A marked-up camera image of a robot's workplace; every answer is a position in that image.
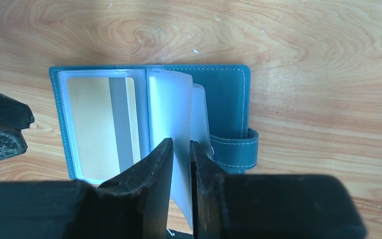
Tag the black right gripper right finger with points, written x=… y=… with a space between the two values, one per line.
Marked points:
x=269 y=206

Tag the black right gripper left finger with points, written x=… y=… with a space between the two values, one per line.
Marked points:
x=132 y=205

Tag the teal leather card holder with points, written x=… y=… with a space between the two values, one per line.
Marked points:
x=206 y=103

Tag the gold card in holder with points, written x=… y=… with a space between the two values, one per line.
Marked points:
x=105 y=123

